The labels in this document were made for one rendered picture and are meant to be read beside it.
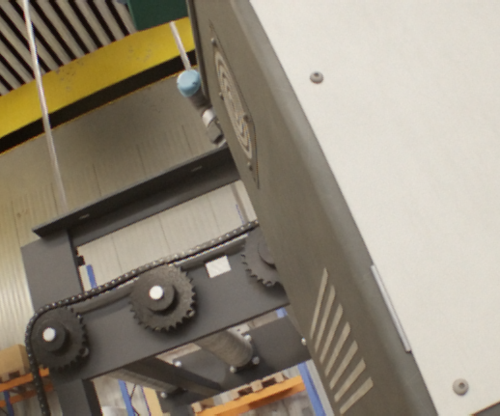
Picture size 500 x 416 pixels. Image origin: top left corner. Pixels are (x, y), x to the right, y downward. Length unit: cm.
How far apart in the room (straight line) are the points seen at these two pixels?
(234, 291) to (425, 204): 116
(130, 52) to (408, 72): 871
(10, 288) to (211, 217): 438
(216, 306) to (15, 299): 1124
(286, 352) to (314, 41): 205
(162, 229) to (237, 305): 1025
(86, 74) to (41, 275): 757
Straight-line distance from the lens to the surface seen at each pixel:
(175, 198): 164
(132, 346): 154
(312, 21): 42
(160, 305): 145
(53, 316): 159
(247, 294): 148
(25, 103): 940
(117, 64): 903
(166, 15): 133
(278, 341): 241
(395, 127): 37
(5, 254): 1308
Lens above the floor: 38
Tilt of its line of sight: 22 degrees up
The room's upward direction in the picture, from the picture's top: 22 degrees counter-clockwise
